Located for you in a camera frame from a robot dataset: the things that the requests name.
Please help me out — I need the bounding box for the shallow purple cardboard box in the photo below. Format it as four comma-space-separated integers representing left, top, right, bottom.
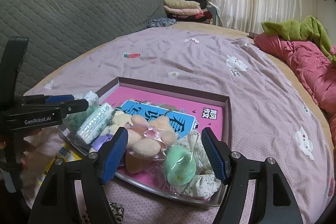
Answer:
59, 77, 232, 208

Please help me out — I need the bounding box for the pink quilted comforter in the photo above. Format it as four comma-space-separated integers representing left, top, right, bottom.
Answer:
253, 33, 336, 143

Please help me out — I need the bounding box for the beige bear with tiara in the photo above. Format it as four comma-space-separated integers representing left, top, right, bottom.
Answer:
125, 115, 178, 174

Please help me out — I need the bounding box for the blue patterned cloth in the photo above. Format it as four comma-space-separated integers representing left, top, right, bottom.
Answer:
147, 18, 177, 28

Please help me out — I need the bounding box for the floral white scrunchie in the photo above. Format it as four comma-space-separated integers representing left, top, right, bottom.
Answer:
174, 130, 221, 200

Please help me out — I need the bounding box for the pink and blue book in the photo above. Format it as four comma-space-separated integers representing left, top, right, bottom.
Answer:
101, 86, 224, 196

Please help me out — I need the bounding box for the leopard print scrunchie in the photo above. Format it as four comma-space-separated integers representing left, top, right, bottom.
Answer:
81, 200, 125, 224

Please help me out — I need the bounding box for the green plush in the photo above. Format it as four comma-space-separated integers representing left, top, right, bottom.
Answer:
163, 144, 203, 189

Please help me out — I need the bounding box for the stack of folded clothes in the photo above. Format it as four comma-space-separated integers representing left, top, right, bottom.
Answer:
163, 0, 217, 26

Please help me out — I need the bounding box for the yellow cartoon snack packet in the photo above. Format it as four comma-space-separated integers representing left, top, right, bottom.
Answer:
38, 143, 82, 186

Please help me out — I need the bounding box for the green blanket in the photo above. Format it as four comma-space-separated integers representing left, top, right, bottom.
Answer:
261, 15, 335, 64

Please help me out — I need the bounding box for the hand with red nails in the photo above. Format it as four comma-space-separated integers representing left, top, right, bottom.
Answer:
1, 128, 42, 154

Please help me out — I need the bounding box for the grey quilted headboard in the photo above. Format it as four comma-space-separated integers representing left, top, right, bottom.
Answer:
1, 0, 166, 96

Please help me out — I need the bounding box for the cream bear purple dress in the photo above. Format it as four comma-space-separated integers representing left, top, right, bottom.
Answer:
89, 110, 132, 152

